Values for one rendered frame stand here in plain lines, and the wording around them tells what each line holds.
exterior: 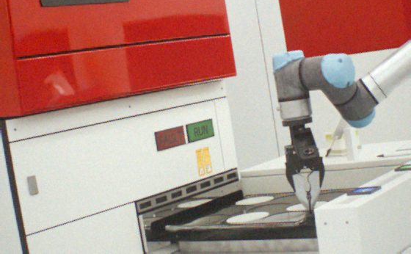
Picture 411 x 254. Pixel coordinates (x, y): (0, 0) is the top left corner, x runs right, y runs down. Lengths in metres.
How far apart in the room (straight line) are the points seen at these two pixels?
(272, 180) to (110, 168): 0.54
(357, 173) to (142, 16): 0.68
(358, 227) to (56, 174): 0.66
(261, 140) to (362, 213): 3.70
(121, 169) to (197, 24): 0.45
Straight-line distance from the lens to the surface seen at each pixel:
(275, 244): 2.03
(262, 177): 2.41
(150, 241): 2.12
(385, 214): 1.79
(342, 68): 1.93
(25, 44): 1.81
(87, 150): 1.99
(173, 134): 2.22
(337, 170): 2.30
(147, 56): 2.10
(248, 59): 5.34
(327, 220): 1.70
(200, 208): 2.54
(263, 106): 5.43
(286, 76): 2.00
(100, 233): 2.00
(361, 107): 2.03
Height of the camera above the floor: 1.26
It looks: 3 degrees down
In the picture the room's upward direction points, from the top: 9 degrees counter-clockwise
